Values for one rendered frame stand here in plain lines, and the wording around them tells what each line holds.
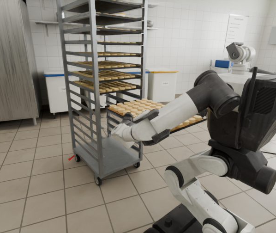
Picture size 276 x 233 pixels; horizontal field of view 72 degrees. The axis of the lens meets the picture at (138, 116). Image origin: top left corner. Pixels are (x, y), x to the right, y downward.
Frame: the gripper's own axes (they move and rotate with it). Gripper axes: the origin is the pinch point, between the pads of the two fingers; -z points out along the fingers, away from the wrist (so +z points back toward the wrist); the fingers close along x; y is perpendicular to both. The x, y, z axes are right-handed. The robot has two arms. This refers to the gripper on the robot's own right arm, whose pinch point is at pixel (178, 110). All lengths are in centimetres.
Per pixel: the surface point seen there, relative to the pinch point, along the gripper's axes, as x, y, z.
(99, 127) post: -17, 1, -60
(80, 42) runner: 45, -20, -78
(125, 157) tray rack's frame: -63, -30, -45
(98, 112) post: -5, 1, -61
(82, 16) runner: 62, -15, -73
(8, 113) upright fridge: -53, -105, -227
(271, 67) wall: -4, -426, 290
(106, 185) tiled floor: -78, -4, -57
